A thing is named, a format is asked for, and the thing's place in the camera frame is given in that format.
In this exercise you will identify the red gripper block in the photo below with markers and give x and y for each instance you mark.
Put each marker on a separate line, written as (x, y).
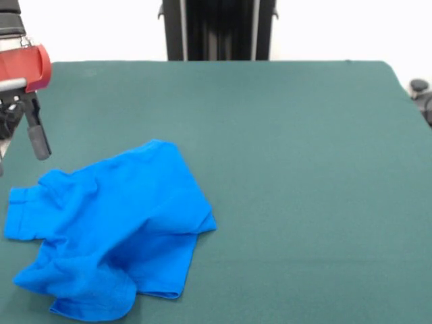
(20, 64)

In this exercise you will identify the blue shirt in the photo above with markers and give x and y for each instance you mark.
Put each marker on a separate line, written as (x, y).
(111, 219)

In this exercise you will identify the dark green table cloth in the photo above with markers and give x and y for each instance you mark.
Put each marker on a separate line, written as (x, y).
(303, 202)

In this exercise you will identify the grey stand foot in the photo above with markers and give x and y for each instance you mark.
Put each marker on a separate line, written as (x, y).
(420, 86)

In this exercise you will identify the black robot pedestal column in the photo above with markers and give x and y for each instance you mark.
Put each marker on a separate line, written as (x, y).
(219, 33)

